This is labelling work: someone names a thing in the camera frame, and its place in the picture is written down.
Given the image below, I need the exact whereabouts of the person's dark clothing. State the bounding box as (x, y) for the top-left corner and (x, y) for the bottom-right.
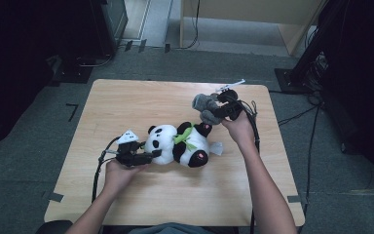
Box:
(128, 221), (230, 234)

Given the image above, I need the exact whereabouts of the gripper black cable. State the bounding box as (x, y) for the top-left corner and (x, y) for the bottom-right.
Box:
(235, 97), (262, 234)
(91, 136), (122, 205)

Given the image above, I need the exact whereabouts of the black floor base plate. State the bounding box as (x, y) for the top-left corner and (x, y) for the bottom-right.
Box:
(49, 54), (94, 86)

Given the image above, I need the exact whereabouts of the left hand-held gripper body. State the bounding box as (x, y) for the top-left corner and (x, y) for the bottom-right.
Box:
(114, 130), (154, 169)

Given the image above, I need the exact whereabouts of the dark curtain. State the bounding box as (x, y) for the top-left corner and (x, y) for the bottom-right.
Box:
(319, 0), (374, 196)
(0, 0), (94, 154)

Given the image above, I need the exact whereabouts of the panda plush toy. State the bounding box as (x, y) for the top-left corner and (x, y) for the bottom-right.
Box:
(144, 121), (224, 169)

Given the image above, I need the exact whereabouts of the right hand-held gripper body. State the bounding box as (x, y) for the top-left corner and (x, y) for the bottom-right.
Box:
(214, 78), (246, 122)

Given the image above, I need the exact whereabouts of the long black floor cable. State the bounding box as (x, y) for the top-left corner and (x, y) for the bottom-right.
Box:
(300, 106), (321, 217)

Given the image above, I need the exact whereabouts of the grey floor tape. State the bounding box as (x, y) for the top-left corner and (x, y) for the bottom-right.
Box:
(41, 191), (65, 204)
(286, 194), (303, 205)

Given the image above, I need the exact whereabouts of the black angled floor tape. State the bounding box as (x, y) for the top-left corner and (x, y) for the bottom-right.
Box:
(65, 102), (80, 123)

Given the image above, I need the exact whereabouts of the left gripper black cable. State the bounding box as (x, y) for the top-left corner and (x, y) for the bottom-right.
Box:
(91, 136), (122, 205)

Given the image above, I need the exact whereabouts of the black hanging cable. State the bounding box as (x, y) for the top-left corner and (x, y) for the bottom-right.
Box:
(174, 0), (202, 51)

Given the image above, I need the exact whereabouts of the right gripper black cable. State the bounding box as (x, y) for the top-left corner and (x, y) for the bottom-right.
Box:
(235, 97), (262, 234)

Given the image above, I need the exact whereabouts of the person's left hand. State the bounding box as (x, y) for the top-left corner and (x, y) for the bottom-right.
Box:
(103, 159), (149, 197)

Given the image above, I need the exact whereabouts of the grey cloth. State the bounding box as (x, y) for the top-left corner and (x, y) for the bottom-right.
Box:
(191, 93), (224, 127)

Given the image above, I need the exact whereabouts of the black metal stand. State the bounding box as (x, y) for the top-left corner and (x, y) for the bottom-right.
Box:
(274, 0), (350, 96)

